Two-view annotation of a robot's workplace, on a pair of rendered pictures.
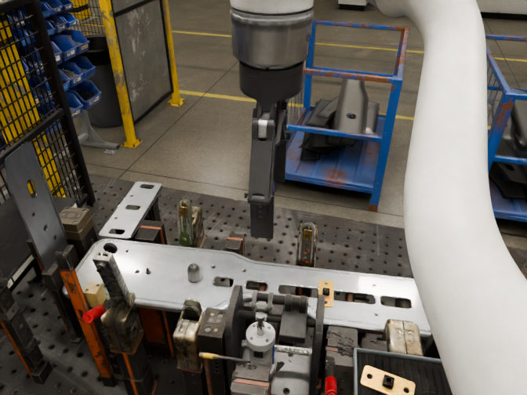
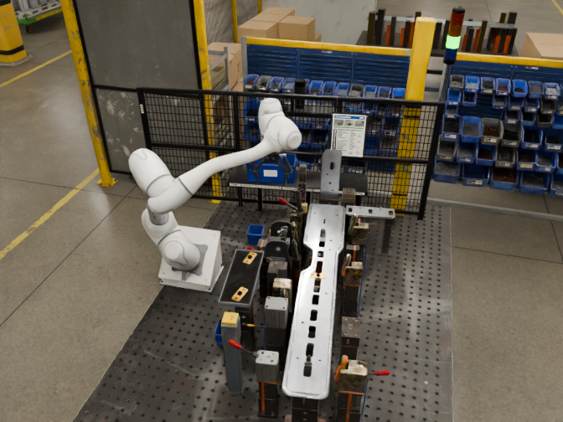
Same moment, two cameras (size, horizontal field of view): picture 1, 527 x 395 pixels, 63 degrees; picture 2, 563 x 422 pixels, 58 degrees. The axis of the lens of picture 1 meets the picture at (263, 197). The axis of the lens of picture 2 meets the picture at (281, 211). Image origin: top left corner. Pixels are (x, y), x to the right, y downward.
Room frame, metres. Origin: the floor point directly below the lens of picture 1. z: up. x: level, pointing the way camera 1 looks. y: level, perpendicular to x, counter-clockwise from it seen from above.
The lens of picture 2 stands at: (0.50, -2.09, 2.70)
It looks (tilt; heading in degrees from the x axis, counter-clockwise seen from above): 34 degrees down; 89
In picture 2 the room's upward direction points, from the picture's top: straight up
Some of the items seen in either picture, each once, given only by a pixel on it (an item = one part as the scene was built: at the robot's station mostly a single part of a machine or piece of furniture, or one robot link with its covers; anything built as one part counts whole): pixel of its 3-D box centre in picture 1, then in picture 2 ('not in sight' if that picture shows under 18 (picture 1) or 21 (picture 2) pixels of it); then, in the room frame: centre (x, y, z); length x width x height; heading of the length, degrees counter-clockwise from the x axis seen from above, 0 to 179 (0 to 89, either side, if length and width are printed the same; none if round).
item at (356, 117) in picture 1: (339, 106); not in sight; (3.03, -0.58, 0.47); 1.20 x 0.80 x 0.95; 163
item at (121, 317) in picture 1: (132, 355); (295, 237); (0.64, 0.33, 0.88); 0.07 x 0.06 x 0.35; 171
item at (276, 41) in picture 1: (271, 34); not in sight; (0.50, -0.01, 1.69); 0.09 x 0.09 x 0.06
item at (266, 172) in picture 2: not in sight; (271, 167); (0.50, 0.79, 1.10); 0.30 x 0.17 x 0.13; 174
